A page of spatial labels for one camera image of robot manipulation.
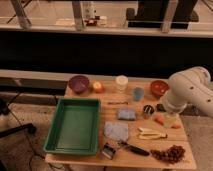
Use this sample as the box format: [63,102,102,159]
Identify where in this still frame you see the clear plastic cup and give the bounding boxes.
[115,75,128,92]

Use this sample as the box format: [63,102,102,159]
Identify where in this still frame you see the blue cloth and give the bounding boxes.
[104,121,129,141]

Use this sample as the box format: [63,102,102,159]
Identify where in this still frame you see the bunch of dark grapes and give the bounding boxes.
[151,145,185,164]

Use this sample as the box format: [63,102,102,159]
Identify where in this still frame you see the purple bowl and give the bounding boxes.
[68,75,90,94]

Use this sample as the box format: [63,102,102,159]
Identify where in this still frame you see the orange bowl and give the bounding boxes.
[150,80,169,98]

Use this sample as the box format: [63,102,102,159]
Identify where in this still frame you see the small black block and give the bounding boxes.
[156,104,166,112]

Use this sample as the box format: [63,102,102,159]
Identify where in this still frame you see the black handled knife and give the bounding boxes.
[118,141,150,156]

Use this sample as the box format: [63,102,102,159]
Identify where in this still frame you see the small metal cup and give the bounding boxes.
[143,105,154,119]

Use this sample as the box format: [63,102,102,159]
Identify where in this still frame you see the green plastic tray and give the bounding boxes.
[44,98,101,155]

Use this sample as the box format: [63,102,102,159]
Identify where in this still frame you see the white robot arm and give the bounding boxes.
[160,67,213,128]

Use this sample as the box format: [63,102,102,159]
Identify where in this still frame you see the orange carrot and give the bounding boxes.
[154,116,180,129]

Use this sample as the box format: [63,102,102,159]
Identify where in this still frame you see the blue plastic cup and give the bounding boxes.
[133,87,144,101]

